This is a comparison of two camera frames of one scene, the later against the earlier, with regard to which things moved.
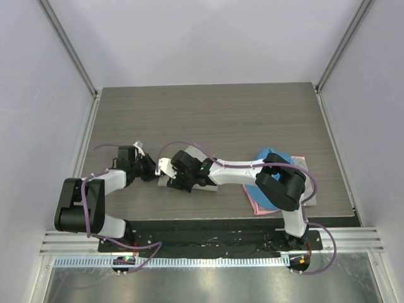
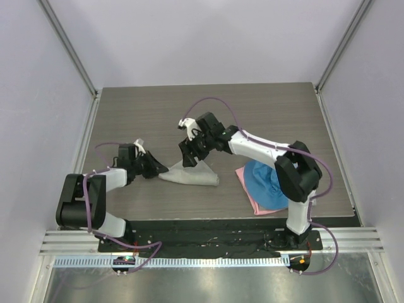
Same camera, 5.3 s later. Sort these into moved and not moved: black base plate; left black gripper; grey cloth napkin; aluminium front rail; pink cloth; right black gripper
Moved: grey cloth napkin; right black gripper
Not moved: pink cloth; left black gripper; aluminium front rail; black base plate
